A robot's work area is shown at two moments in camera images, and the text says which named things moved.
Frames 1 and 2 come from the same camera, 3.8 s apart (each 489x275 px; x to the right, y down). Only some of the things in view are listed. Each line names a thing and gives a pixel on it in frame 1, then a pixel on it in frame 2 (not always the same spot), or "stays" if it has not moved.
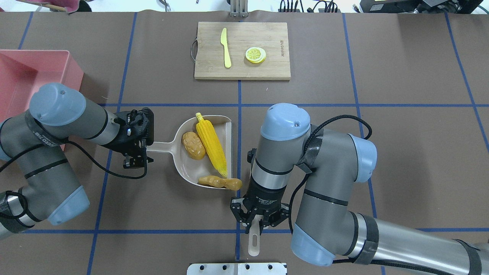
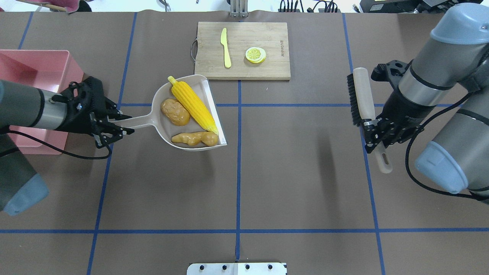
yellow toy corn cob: [211, 143] to [185, 96]
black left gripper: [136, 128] to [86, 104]
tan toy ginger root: [232, 184] to [208, 138]
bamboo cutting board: [272, 37] stays
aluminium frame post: [239, 8] stays
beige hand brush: [255, 229] to [363, 108]
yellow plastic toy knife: [224, 40] stays
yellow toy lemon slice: [255, 55] stays
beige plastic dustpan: [191, 170] to [165, 130]
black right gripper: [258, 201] to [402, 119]
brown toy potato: [193, 145] to [175, 112]
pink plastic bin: [23, 72] stays
